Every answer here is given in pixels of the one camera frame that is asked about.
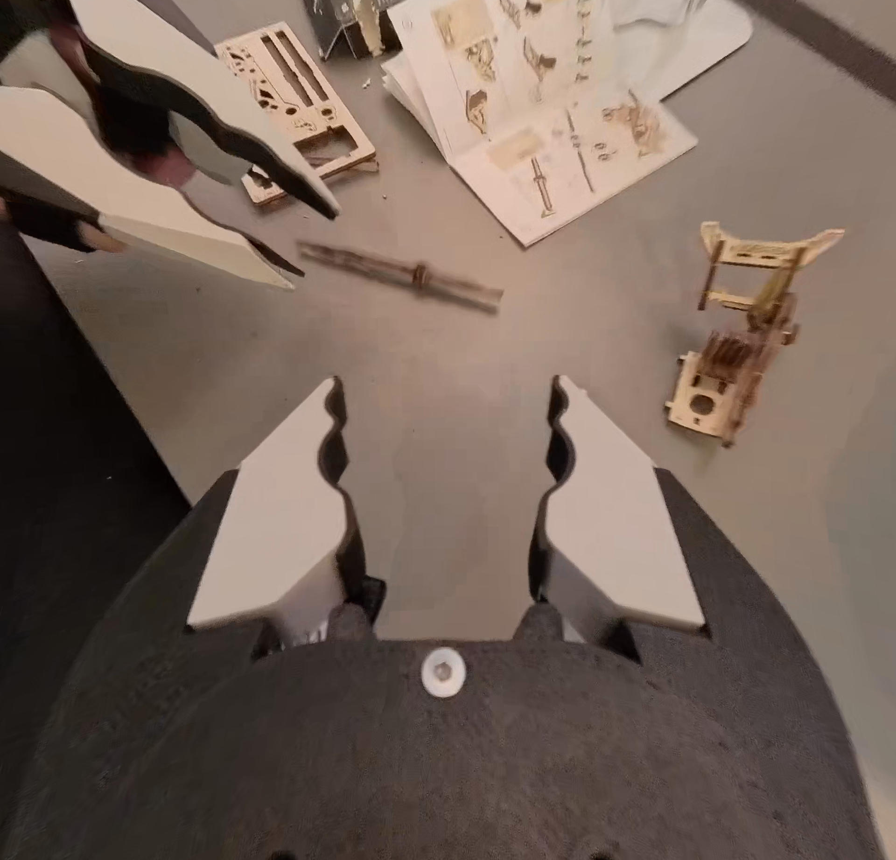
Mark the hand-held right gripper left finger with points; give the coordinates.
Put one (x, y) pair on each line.
(280, 524)

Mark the wooden axle rod with gear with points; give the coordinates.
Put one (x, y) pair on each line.
(406, 275)

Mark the punched-out wooden parts sheet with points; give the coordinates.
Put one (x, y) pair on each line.
(294, 111)

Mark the white folding desk stand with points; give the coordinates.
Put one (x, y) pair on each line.
(707, 41)

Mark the partly built wooden model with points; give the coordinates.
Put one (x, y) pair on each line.
(742, 335)

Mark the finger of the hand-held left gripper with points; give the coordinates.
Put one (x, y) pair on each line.
(161, 55)
(70, 167)

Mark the person's dark clothing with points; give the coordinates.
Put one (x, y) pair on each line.
(70, 454)

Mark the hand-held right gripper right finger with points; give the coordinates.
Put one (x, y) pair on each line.
(616, 524)

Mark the open instruction booklet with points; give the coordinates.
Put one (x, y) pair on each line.
(532, 97)

